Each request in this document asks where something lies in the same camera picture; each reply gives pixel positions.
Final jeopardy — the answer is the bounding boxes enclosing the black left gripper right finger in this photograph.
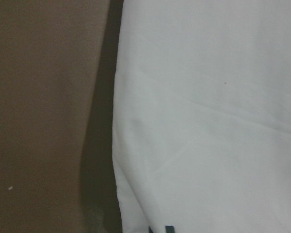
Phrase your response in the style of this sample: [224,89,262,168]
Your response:
[165,225,175,233]

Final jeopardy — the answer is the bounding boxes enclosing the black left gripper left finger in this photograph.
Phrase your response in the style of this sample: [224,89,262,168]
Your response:
[148,227,155,233]

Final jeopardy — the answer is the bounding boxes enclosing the white long-sleeve printed shirt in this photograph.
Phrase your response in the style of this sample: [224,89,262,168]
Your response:
[113,0,291,233]

